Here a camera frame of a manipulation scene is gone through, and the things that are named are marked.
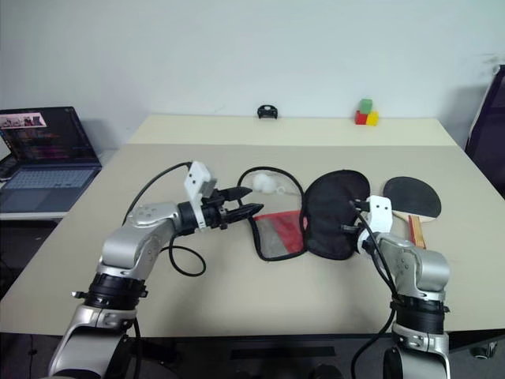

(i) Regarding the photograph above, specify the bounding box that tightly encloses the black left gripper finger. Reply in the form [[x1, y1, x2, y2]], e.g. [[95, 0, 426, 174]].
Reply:
[[226, 202, 265, 224], [222, 186, 253, 203]]

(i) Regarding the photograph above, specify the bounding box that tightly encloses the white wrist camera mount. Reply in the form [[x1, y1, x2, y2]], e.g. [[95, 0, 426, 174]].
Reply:
[[357, 194, 395, 253], [183, 160, 219, 208]]

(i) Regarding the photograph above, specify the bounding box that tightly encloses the black and red paddle case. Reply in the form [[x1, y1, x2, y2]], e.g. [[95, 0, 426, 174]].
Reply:
[[236, 167, 372, 263]]

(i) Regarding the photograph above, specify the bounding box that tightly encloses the grey caster wheel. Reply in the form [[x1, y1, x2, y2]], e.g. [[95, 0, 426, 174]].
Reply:
[[470, 342, 499, 361]]

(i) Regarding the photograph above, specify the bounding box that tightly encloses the small black clamp object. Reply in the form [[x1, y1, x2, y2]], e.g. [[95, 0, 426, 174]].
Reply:
[[256, 104, 281, 120]]

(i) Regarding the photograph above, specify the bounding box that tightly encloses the white pom-pom zipper charm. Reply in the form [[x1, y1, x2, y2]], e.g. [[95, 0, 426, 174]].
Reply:
[[252, 172, 286, 196]]

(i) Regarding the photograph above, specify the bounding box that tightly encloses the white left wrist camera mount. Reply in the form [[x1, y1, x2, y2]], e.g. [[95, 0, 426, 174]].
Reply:
[[183, 160, 219, 208]]

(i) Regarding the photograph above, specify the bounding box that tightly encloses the black monitor screen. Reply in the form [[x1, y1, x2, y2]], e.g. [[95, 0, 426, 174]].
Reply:
[[464, 64, 505, 198]]

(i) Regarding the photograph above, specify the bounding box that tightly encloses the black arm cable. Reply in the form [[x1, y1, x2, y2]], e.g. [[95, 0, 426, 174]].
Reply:
[[349, 201, 400, 374], [125, 160, 207, 276]]

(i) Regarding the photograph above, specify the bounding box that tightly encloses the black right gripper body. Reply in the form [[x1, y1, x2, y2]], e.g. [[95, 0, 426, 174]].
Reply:
[[341, 198, 372, 236]]

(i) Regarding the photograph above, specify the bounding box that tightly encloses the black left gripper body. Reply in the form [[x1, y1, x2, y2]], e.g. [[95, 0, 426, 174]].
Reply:
[[199, 189, 234, 232]]

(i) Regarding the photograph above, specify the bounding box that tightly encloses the black table tennis paddle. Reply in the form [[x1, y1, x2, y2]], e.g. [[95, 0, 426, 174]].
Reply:
[[382, 174, 443, 250]]

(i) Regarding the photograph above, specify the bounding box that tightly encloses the dark blue laptop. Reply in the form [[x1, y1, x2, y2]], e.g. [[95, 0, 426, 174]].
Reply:
[[0, 106, 104, 215]]

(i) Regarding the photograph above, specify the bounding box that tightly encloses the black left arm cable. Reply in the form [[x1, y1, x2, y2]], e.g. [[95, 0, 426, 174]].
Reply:
[[125, 160, 207, 276]]

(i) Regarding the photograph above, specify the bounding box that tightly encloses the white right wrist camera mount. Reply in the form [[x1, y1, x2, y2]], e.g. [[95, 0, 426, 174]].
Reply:
[[357, 194, 395, 253]]

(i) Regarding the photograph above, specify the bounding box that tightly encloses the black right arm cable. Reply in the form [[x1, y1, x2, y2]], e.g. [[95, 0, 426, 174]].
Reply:
[[349, 201, 400, 374]]

